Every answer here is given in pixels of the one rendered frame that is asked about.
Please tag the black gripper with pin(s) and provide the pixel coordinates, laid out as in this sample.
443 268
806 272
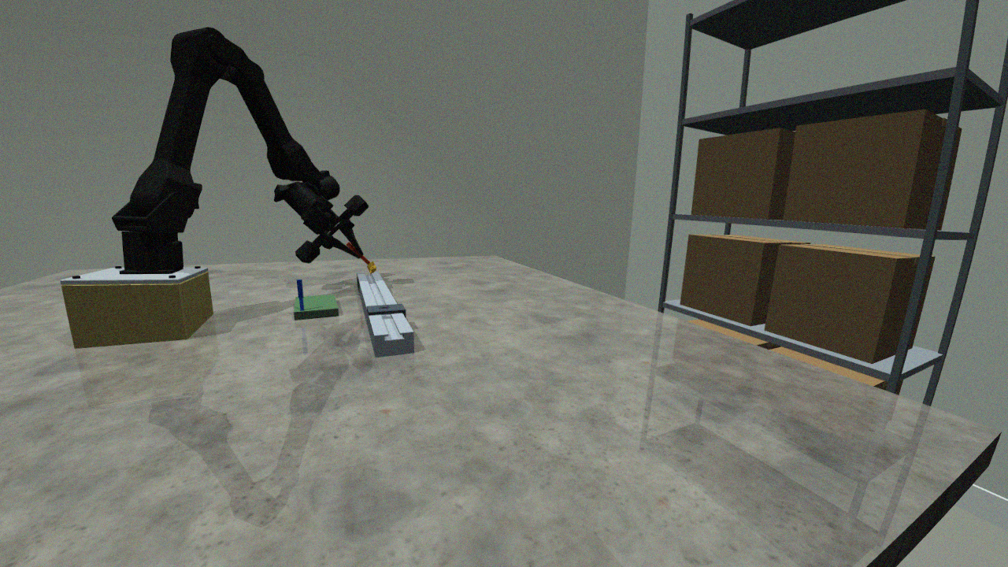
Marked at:
308 251

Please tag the grey aluminum rail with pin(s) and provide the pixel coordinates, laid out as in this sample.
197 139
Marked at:
389 331

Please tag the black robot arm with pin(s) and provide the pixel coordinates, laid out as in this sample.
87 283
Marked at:
165 195

